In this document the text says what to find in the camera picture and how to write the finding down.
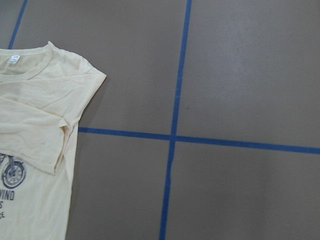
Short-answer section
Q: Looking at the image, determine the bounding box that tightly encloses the cream long-sleeve printed shirt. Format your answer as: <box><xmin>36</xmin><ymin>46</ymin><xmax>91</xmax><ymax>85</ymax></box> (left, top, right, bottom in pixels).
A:
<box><xmin>0</xmin><ymin>42</ymin><xmax>106</xmax><ymax>240</ymax></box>

